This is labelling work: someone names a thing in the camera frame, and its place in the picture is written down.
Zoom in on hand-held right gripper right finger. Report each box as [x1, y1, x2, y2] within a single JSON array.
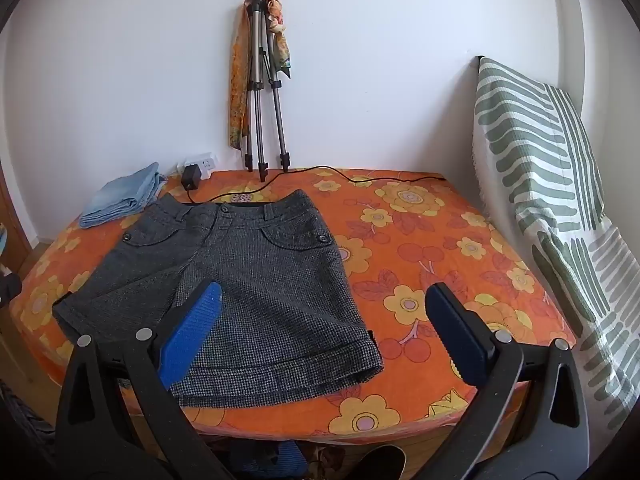
[[424, 282, 591, 480]]

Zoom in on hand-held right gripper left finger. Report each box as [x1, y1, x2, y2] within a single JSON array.
[[55, 281, 236, 480]]

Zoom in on grey tweed pants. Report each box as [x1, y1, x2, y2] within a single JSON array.
[[52, 189, 385, 408]]

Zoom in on folded light blue cloth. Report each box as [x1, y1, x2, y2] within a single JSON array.
[[79, 161, 168, 229]]

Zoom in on blue bundle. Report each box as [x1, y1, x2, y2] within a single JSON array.
[[239, 439, 307, 477]]

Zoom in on white power strip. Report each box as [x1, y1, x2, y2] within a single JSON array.
[[177, 151, 219, 176]]

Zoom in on green striped white cushion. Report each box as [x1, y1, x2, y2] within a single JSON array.
[[472, 56, 640, 431]]

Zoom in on dark object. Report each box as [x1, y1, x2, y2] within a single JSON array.
[[0, 270, 23, 307]]

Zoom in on orange patterned scarf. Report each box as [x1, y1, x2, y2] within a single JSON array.
[[228, 0, 294, 151]]

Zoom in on silver black tripod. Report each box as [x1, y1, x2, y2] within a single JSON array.
[[243, 0, 292, 182]]

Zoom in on black cable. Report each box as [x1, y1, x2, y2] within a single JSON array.
[[187, 166, 447, 206]]

